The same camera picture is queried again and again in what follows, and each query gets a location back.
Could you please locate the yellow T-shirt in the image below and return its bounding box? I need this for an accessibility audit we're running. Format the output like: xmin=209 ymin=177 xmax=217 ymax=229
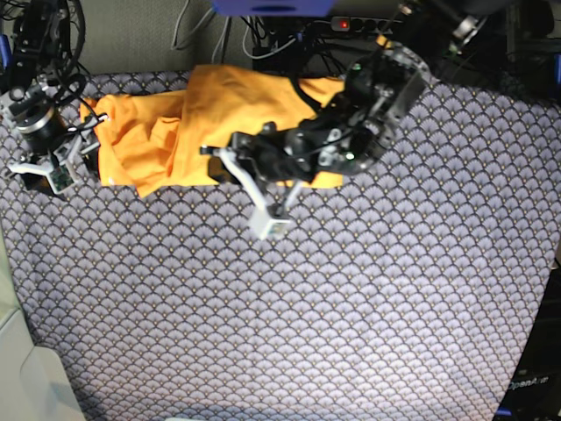
xmin=78 ymin=64 xmax=352 ymax=199

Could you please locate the black power strip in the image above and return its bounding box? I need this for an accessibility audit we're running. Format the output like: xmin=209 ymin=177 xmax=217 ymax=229
xmin=330 ymin=16 xmax=401 ymax=35

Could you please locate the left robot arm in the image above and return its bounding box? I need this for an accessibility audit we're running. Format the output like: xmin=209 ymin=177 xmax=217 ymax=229
xmin=200 ymin=1 xmax=509 ymax=239

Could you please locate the black OpenArm box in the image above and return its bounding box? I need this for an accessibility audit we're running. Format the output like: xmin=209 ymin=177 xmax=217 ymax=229
xmin=494 ymin=268 xmax=560 ymax=420

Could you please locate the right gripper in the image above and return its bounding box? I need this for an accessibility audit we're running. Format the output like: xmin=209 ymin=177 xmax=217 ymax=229
xmin=1 ymin=83 xmax=108 ymax=196

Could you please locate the blue box overhead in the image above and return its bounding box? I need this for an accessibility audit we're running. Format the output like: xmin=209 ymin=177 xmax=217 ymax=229
xmin=212 ymin=0 xmax=335 ymax=17

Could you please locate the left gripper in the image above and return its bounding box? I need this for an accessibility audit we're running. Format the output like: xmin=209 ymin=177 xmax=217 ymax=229
xmin=200 ymin=120 xmax=381 ymax=239

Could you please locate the blue fan-patterned table cloth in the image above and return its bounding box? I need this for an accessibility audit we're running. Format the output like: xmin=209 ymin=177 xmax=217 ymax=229
xmin=1 ymin=85 xmax=560 ymax=420

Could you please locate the white bin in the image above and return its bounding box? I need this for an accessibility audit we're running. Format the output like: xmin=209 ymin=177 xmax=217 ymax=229
xmin=1 ymin=245 xmax=84 ymax=420

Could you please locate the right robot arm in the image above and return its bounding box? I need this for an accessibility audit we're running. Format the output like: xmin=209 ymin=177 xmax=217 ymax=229
xmin=1 ymin=1 xmax=108 ymax=197

